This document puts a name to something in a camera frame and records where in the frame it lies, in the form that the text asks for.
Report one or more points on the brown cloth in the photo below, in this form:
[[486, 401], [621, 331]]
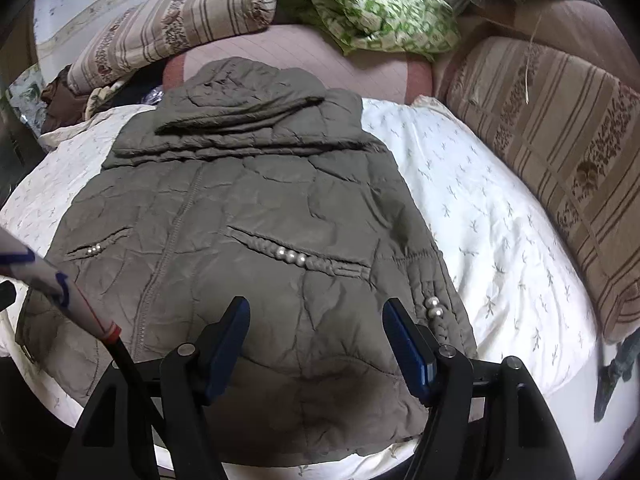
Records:
[[63, 106]]

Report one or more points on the green white patterned blanket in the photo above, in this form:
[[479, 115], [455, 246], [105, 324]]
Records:
[[423, 27]]

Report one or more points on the pink quilted mattress pad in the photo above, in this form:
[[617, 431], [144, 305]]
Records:
[[397, 77]]

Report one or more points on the floral cream cloth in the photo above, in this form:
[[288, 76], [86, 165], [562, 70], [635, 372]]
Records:
[[100, 97]]

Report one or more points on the olive puffer jacket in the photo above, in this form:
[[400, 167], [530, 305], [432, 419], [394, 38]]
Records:
[[258, 182]]

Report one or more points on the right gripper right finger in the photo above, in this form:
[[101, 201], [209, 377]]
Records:
[[487, 420]]

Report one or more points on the striped beige side cushion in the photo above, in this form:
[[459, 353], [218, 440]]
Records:
[[570, 131]]

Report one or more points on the white sleeve with blue marks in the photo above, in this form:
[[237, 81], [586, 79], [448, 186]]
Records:
[[19, 262]]

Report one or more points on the white patterned bed sheet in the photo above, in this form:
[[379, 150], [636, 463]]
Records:
[[508, 263]]

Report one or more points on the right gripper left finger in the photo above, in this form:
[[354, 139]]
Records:
[[135, 404]]

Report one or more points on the striped beige pillow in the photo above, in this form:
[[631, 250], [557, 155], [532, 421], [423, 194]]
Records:
[[157, 29]]

